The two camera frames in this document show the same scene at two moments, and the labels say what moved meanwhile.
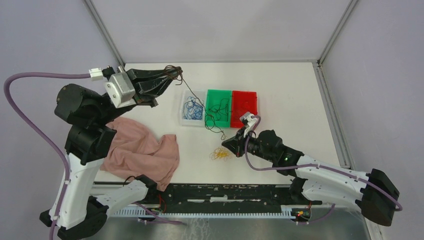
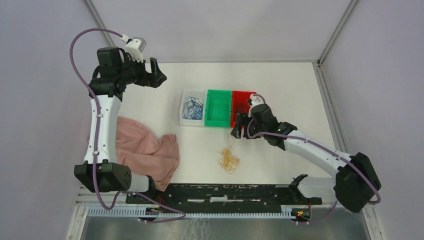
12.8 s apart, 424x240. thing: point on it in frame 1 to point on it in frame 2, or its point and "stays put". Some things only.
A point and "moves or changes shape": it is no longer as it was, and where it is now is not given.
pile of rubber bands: [221, 153] moves or changes shape
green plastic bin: [217, 110] stays put
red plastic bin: [242, 102] stays put
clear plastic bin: [193, 108] stays put
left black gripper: [149, 84] to [148, 79]
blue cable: [193, 109] stays put
